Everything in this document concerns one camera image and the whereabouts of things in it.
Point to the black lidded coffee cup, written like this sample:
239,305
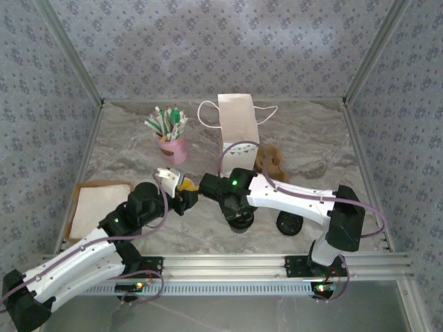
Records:
240,227

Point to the white printed paper bag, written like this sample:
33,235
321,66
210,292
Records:
239,121

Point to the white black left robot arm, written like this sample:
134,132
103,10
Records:
69,266

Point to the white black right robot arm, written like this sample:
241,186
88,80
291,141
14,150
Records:
294,204

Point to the pink holder cup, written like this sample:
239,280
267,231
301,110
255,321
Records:
173,152

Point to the black cup lid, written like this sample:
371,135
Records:
290,224

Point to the white napkin stack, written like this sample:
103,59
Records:
100,207

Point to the white napkin on tray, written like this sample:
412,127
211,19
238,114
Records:
72,238

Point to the small LED circuit board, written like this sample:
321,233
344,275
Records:
327,287
129,287

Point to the grey metal panel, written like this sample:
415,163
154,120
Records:
242,314

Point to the aluminium mounting rail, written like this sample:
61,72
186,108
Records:
225,266

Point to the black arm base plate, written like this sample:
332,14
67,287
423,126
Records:
294,266
154,264

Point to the aluminium side rail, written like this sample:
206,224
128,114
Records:
365,173
81,173

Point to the aluminium back rail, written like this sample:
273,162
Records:
155,100

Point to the aluminium frame post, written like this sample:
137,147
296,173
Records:
373,52
73,52

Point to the aluminium frame leg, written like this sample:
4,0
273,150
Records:
410,304

